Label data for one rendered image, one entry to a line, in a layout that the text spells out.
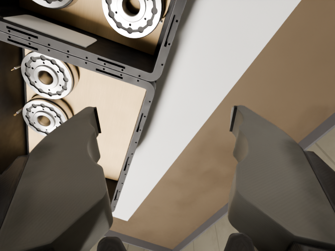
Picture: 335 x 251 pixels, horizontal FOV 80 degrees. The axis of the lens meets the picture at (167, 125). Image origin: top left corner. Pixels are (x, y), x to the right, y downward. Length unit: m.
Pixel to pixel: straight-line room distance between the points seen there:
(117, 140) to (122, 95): 0.13
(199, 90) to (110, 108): 0.26
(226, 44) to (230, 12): 0.07
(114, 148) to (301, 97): 1.32
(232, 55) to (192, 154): 1.19
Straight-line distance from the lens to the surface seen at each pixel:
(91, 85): 0.49
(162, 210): 2.25
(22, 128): 0.63
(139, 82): 0.35
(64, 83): 0.48
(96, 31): 0.45
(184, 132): 0.68
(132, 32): 0.41
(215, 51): 0.58
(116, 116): 0.51
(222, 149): 1.68
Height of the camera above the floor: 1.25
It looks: 57 degrees down
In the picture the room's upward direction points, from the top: 176 degrees counter-clockwise
